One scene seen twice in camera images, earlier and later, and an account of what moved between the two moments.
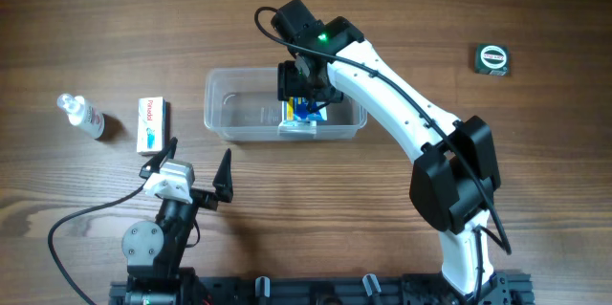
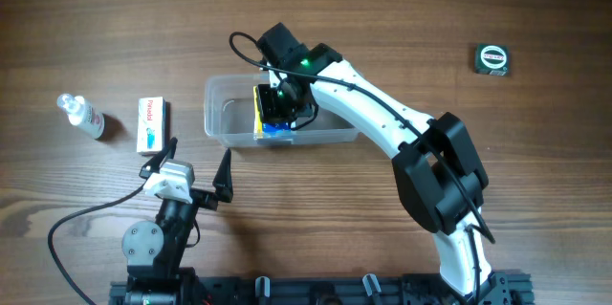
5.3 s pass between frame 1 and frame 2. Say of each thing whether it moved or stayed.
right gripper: moved
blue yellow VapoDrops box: moved
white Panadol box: stayed
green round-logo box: stayed
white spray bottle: stayed
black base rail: stayed
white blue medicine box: moved
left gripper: stayed
